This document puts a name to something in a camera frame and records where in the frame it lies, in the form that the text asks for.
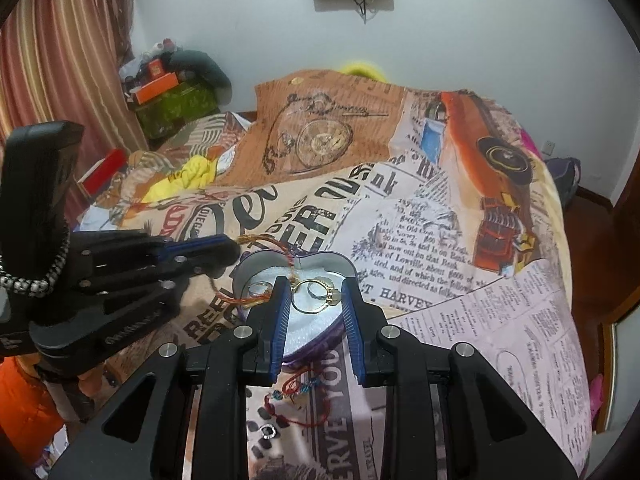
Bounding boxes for orange string bracelet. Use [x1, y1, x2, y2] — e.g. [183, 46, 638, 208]
[209, 234, 301, 308]

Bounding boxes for red box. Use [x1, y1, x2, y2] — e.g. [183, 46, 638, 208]
[79, 148, 127, 197]

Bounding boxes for striped curtain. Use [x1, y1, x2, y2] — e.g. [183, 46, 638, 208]
[0, 0, 151, 221]

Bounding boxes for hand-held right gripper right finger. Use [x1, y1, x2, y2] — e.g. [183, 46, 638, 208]
[341, 276, 585, 480]

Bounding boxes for dark backpack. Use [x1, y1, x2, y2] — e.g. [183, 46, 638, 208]
[544, 157, 584, 209]

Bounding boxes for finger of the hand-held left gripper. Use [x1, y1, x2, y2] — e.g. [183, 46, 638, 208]
[75, 230, 242, 268]
[29, 254, 236, 363]

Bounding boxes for dark green cushion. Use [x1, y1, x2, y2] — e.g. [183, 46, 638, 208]
[169, 50, 233, 90]

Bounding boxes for newspaper printed blanket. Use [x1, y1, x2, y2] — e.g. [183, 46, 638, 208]
[80, 67, 593, 480]

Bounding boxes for pink cloth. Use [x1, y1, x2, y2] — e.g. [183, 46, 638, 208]
[519, 127, 544, 162]

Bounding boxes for orange flat box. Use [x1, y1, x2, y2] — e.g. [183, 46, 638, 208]
[130, 72, 182, 107]

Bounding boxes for red string bracelet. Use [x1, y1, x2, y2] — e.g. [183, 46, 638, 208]
[263, 392, 331, 429]

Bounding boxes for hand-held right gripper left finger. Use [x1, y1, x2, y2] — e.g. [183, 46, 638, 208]
[47, 276, 293, 480]

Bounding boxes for large gold bangle ring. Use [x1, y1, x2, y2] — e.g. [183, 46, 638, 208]
[291, 279, 334, 314]

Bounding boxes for black hanging cables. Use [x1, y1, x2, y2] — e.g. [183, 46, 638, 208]
[349, 0, 382, 24]

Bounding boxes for orange garment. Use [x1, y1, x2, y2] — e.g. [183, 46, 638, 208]
[0, 352, 65, 443]

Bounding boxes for purple heart-shaped tin box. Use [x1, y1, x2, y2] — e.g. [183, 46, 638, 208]
[231, 251, 358, 363]

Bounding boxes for yellow cloth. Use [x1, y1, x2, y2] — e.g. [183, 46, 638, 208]
[141, 155, 219, 204]

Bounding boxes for yellow fuzzy pillow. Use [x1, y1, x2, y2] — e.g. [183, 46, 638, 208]
[340, 60, 389, 82]

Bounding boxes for green patterned box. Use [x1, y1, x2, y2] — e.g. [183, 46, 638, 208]
[135, 79, 221, 141]

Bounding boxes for black white braided cord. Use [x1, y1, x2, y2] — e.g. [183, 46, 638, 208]
[0, 224, 71, 295]

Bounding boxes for wooden door frame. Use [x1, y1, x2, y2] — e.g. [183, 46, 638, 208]
[596, 180, 640, 437]

